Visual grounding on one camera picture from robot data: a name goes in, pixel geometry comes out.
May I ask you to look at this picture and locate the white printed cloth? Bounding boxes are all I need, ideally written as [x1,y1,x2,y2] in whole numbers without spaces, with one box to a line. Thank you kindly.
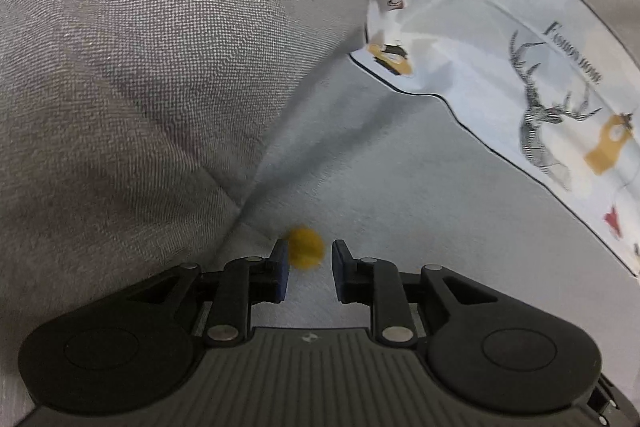
[320,0,640,278]

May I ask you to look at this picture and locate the yellow-orange kumquat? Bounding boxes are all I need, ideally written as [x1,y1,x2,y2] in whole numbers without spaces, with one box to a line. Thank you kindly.
[286,227,325,270]

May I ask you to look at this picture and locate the grey fabric cushion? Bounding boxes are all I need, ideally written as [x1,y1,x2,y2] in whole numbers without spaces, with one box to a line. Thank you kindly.
[0,0,640,427]

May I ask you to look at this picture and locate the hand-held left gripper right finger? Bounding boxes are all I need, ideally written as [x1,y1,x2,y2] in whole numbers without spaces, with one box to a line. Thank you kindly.
[331,239,497,348]

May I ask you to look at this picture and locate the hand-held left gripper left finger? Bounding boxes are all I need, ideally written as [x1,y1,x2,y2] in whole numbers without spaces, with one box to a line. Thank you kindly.
[120,238,290,348]

